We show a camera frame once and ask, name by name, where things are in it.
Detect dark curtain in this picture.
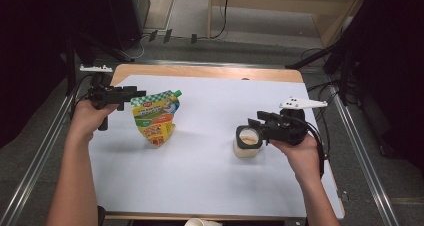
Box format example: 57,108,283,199
333,0,424,175
0,0,108,149

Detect right hand-held gripper cable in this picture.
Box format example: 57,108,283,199
293,115,331,180

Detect person's left hand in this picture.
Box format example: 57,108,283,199
68,99,119,142

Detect person's right hand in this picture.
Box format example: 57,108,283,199
269,134,323,187

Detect green yellow spout pouch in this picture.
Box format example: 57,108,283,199
129,89,183,148

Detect wooden frame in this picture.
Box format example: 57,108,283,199
206,0,369,48

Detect black tripod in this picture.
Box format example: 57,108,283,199
285,17,368,107

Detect black cabinet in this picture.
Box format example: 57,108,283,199
99,0,151,52

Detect left hand-held gripper cable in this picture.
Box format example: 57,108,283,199
69,73,98,120

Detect black stand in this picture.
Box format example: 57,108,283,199
63,30,135,97

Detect clear jar with black lid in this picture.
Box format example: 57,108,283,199
232,124,268,159

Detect black hanging cable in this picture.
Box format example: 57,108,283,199
209,0,232,40

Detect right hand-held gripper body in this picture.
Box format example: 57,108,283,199
261,96,329,146

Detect white paper sheet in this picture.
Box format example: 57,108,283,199
59,74,345,220

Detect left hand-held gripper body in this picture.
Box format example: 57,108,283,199
79,64,127,132

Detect white paper cup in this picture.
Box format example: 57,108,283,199
184,218,223,226

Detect white floor cable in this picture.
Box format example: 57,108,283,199
116,35,148,61

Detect black floor cables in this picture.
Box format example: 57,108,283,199
300,46,345,161

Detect metal floor rail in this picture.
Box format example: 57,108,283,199
0,65,88,226
93,59,288,69
328,75,401,226

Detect hand-held gripper cable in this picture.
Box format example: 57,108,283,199
293,115,331,180
69,73,98,120

